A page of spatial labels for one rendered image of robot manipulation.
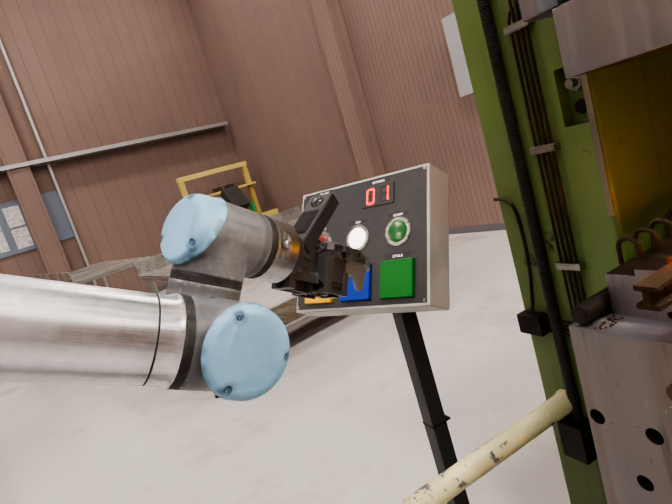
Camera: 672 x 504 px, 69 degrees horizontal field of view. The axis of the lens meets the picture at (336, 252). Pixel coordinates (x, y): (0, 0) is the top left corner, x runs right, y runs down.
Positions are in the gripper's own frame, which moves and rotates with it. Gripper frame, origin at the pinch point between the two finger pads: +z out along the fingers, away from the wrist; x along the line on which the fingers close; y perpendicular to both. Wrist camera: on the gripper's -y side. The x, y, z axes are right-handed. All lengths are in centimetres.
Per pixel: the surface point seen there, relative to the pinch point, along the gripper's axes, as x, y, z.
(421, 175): 5.4, -19.3, 11.0
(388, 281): -1.5, 1.3, 10.3
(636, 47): 44.5, -21.1, -5.7
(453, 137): -184, -247, 412
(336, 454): -100, 56, 117
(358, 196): -10.0, -18.0, 11.0
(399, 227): 0.7, -9.3, 10.6
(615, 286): 36.6, 4.6, 13.4
